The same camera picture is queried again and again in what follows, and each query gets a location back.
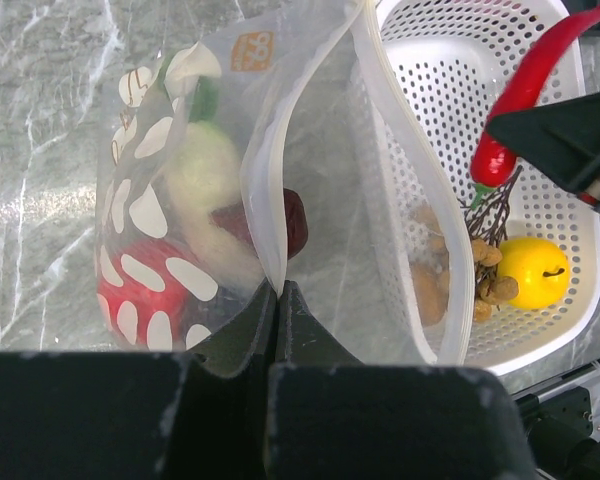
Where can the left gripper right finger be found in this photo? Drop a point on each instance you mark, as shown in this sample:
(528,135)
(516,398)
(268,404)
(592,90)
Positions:
(330,417)

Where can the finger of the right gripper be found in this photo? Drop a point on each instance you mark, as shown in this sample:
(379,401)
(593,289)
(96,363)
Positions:
(561,140)

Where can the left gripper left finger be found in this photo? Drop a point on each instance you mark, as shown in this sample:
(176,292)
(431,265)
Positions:
(196,414)

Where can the red chili pepper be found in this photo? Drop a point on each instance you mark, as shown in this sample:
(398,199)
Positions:
(493,163)

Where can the red apple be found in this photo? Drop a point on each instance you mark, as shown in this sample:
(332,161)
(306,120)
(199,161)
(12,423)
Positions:
(145,288)

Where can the dark red onion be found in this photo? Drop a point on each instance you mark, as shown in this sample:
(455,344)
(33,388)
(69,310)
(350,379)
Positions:
(295,225)

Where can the white radish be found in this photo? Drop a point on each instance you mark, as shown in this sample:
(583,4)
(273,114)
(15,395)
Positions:
(203,176)

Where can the clear dotted zip bag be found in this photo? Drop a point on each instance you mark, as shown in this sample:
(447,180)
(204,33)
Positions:
(284,101)

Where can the yellow apple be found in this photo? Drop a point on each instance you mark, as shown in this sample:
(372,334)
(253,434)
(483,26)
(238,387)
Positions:
(540,268)

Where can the white perforated basket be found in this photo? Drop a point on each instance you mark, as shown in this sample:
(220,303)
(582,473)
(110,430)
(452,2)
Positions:
(451,60)

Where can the brown longan bunch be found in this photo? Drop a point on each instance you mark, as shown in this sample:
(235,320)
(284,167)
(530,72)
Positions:
(486,226)

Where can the aluminium frame rail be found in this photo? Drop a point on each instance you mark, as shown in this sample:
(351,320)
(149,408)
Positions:
(561,417)

